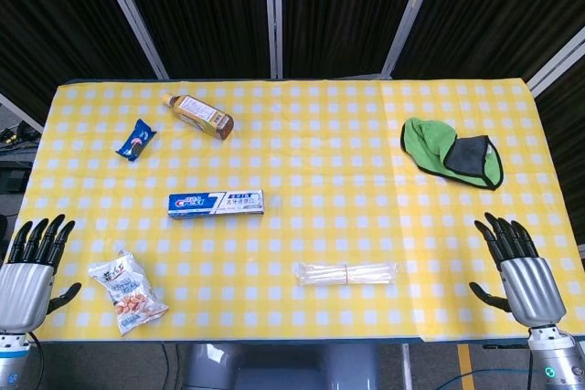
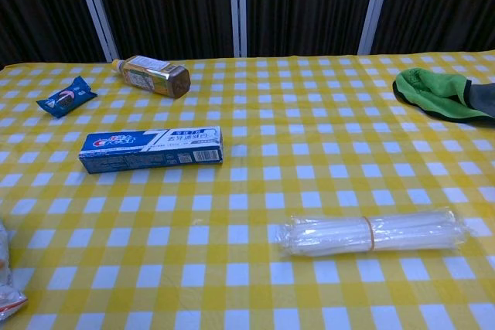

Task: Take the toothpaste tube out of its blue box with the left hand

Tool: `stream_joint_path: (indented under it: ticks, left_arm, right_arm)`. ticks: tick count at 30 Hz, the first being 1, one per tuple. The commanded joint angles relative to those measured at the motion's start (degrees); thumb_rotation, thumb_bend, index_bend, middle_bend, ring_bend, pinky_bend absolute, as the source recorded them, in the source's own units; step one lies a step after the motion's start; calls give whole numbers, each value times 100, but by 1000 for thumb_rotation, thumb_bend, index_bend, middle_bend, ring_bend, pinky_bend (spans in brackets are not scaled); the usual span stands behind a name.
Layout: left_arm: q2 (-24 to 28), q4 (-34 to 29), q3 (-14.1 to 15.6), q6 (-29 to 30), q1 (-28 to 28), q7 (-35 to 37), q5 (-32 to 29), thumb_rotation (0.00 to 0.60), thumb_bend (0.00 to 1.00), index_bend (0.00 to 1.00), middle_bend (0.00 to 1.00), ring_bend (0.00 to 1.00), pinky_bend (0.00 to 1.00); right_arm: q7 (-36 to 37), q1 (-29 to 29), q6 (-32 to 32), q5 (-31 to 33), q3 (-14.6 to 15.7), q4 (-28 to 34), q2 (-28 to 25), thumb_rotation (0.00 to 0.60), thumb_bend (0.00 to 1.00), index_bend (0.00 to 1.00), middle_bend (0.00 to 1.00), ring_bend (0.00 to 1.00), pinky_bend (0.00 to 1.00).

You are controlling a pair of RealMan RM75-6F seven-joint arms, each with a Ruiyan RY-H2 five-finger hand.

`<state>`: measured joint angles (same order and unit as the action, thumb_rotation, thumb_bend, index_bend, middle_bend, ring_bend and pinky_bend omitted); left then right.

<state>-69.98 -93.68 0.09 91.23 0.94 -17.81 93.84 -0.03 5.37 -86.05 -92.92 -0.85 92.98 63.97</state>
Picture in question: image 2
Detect blue white toothpaste box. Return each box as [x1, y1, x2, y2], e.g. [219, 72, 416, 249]
[78, 125, 225, 175]

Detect amber drink bottle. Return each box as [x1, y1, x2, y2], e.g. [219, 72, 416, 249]
[111, 55, 192, 100]

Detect yellow white checked tablecloth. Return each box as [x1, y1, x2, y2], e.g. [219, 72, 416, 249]
[0, 49, 495, 330]

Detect tan rubber band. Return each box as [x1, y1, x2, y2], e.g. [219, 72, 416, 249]
[362, 215, 377, 251]

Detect dark pleated curtain panel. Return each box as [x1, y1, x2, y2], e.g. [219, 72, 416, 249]
[370, 0, 495, 55]
[87, 0, 235, 61]
[245, 0, 379, 58]
[0, 0, 106, 70]

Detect clear-wrapped white straws bundle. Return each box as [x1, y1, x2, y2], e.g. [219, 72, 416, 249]
[277, 209, 469, 258]

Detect blue cookie snack packet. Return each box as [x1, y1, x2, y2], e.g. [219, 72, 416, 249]
[36, 76, 98, 119]

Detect green microfibre cloth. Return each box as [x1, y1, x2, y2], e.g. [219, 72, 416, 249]
[392, 67, 495, 124]

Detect grey cloth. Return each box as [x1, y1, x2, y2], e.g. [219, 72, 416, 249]
[465, 81, 495, 120]

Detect white orange snack bag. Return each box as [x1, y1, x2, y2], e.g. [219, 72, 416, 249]
[0, 216, 29, 321]

